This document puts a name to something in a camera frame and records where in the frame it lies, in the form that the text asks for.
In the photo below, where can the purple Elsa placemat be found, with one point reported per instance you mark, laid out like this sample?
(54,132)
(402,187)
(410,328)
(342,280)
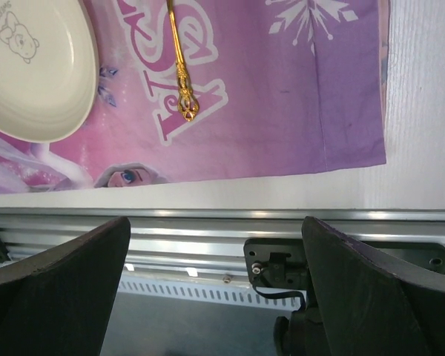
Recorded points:
(284,88)

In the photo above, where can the cream round plate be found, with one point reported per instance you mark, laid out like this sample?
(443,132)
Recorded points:
(48,69)

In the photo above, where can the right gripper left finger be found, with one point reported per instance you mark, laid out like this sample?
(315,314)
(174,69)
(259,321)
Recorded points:
(59,301)

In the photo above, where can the gold ornate spoon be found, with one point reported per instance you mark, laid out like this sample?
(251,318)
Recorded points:
(187,105)

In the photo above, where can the white slotted cable duct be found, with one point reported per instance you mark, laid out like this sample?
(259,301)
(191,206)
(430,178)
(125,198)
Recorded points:
(225,295)

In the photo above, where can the aluminium mounting rail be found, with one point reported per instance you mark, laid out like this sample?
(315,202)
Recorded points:
(191,244)

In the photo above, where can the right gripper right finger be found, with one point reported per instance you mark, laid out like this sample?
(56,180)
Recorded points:
(372,303)

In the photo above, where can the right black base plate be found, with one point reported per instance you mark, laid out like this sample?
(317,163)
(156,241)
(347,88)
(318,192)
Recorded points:
(281,263)

